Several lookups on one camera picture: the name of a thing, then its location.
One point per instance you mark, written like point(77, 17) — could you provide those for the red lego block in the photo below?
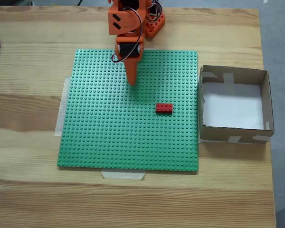
point(164, 108)

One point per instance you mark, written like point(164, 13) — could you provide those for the green lego baseplate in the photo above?
point(109, 130)

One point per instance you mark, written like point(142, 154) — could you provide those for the white paper sheet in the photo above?
point(232, 107)

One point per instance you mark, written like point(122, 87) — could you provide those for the wide masking tape strip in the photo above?
point(60, 118)

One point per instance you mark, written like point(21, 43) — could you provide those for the open cardboard box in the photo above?
point(213, 135)

